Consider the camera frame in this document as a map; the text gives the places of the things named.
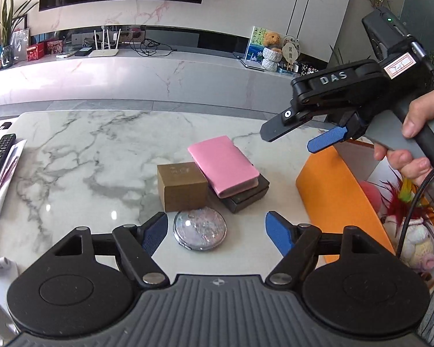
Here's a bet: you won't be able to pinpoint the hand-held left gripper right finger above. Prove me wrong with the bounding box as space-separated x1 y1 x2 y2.
265 210 382 286

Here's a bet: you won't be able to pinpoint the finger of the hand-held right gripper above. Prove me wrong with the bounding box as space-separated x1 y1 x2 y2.
307 126 349 153
260 106 313 142

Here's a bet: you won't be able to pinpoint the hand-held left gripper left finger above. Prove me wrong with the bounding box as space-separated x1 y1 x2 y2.
54 211 170 286

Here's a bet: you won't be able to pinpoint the round glitter compact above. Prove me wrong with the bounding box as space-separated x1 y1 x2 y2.
173 207 227 252

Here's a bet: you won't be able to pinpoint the orange cardboard box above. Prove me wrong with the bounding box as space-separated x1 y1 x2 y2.
296 141 434 286

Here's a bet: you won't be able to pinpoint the pink fluffy pompom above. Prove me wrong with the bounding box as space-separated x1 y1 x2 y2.
358 182 383 206

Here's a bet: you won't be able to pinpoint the red feather toy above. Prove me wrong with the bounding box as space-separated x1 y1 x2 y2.
378 173 434 225

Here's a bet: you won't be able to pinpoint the crochet bunny doll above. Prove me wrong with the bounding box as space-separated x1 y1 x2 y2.
383 217 434 272

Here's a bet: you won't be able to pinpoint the white marble desktop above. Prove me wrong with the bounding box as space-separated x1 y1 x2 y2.
0 110 333 286

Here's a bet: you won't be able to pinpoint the person's right hand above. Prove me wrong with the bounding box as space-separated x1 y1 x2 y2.
373 87 434 189

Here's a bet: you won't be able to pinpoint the cow figurine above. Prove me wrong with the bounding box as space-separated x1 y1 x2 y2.
300 63 322 77

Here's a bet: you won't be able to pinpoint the dark brown box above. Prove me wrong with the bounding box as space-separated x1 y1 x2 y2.
208 173 270 214

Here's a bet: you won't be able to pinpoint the brown cardboard box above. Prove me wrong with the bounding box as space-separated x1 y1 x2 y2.
157 162 208 213

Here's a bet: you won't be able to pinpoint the round fan ornament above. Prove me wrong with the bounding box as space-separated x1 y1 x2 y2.
282 35 300 71

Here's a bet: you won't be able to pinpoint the silver laptop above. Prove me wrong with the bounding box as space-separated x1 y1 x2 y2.
233 52 266 71

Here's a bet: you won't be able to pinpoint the pink wallet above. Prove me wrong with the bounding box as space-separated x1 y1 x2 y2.
187 135 260 199

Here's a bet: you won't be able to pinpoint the small blue painting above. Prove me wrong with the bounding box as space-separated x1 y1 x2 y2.
247 26 272 62

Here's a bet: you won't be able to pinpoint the small tan teddy bear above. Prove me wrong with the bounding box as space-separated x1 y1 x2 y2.
263 32 283 49

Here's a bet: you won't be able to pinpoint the white papers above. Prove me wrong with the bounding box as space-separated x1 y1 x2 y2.
0 117 27 219

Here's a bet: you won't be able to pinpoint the marble television console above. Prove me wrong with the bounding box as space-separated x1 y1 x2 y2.
0 49 333 120

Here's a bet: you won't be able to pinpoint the black remote control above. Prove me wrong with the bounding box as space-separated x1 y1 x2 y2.
0 134 17 201

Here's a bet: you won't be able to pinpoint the white router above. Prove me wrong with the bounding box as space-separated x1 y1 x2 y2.
89 29 121 58

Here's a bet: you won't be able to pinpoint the red patterned box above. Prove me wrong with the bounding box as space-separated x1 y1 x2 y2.
45 39 64 55

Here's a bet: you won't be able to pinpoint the dark glass jar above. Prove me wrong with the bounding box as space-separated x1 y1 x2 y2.
1 45 14 69

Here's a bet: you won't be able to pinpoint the silver foil bag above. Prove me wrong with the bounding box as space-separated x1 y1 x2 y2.
11 29 30 61

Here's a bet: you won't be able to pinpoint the green leafy plant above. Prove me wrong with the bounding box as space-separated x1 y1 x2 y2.
0 0 38 47

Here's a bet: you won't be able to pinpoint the black cables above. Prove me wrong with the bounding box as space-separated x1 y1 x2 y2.
130 38 178 56

